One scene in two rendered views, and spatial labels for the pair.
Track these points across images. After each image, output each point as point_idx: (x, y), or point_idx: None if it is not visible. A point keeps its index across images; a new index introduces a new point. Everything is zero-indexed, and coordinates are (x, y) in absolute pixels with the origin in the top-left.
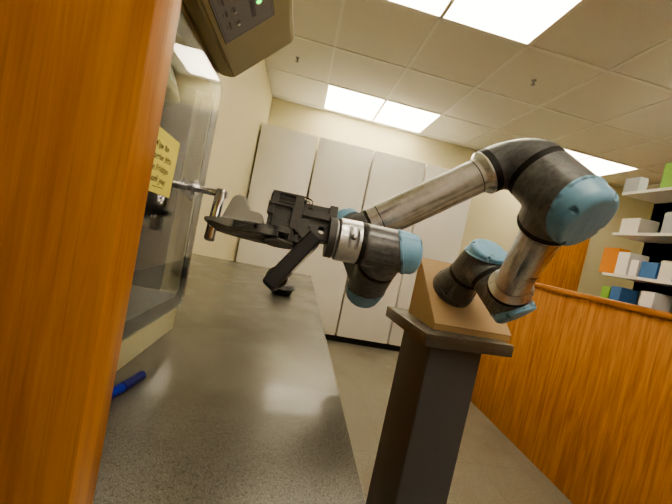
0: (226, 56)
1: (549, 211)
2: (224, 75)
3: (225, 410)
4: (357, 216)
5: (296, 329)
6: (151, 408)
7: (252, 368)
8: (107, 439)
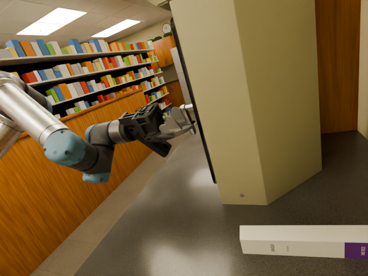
0: (170, 10)
1: (47, 109)
2: (165, 4)
3: (194, 162)
4: (73, 132)
5: (128, 231)
6: None
7: (181, 180)
8: None
